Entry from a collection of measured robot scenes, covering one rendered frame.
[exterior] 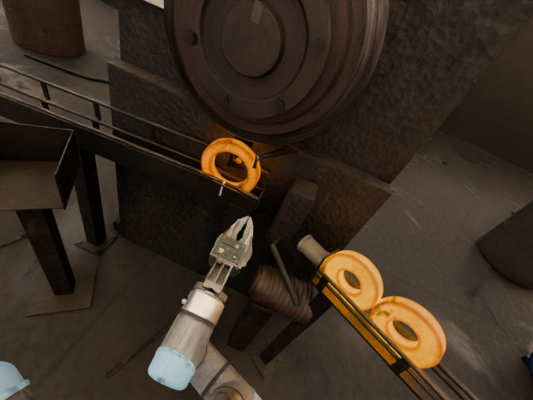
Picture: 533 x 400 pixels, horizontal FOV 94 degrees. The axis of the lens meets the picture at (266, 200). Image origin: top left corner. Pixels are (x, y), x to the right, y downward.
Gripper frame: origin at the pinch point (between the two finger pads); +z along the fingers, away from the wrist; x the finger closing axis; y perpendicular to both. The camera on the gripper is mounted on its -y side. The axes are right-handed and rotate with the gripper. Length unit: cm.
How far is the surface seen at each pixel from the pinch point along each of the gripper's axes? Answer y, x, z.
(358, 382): -73, -79, -13
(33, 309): -66, 61, -40
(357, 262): 3.0, -29.4, 1.8
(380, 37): 38.8, -8.2, 27.1
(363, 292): -1.0, -34.4, -3.0
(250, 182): -5.2, 4.8, 15.5
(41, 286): -69, 66, -32
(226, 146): 2.7, 15.0, 17.8
